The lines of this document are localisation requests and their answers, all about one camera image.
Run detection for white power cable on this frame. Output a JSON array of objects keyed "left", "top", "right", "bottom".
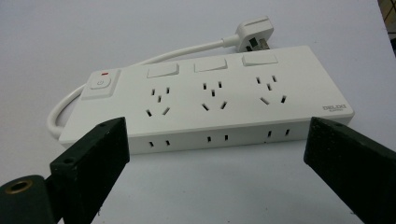
[{"left": 46, "top": 38, "right": 226, "bottom": 140}]

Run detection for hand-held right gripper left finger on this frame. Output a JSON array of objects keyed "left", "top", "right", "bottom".
[{"left": 49, "top": 117, "right": 131, "bottom": 224}]

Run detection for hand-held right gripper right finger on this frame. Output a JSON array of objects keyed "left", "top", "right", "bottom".
[{"left": 303, "top": 117, "right": 396, "bottom": 224}]

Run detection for white power strip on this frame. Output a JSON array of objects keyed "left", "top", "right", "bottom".
[{"left": 58, "top": 45, "right": 355, "bottom": 156}]

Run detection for white power plug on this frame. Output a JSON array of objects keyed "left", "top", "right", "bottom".
[{"left": 221, "top": 16, "right": 275, "bottom": 53}]

